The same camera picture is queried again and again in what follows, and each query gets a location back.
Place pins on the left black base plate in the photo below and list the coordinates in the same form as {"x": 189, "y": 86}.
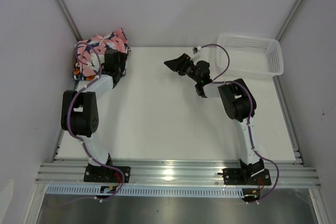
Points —
{"x": 99, "y": 174}

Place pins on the orange camouflage shorts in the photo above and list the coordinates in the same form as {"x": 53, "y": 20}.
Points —
{"x": 84, "y": 73}

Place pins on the white perforated plastic basket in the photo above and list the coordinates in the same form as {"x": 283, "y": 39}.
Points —
{"x": 249, "y": 57}

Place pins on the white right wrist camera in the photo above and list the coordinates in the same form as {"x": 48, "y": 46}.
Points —
{"x": 196, "y": 53}

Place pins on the pink white patterned shorts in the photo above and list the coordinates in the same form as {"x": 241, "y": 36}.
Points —
{"x": 90, "y": 52}

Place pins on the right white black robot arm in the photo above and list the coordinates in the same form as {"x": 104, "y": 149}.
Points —
{"x": 238, "y": 102}

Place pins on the white slotted cable duct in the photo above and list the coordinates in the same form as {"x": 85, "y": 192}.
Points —
{"x": 147, "y": 191}

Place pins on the aluminium front rail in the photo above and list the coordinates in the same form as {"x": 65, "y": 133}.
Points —
{"x": 175, "y": 173}

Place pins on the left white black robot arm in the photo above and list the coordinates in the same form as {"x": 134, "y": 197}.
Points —
{"x": 80, "y": 116}

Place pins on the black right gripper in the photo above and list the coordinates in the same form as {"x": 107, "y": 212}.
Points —
{"x": 179, "y": 63}

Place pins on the right aluminium frame post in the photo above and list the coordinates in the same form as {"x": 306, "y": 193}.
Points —
{"x": 294, "y": 12}

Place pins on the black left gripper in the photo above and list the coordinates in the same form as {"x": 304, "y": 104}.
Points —
{"x": 123, "y": 60}

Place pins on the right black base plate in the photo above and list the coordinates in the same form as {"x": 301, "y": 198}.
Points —
{"x": 234, "y": 176}

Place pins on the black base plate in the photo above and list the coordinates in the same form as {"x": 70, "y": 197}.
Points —
{"x": 234, "y": 176}
{"x": 99, "y": 174}

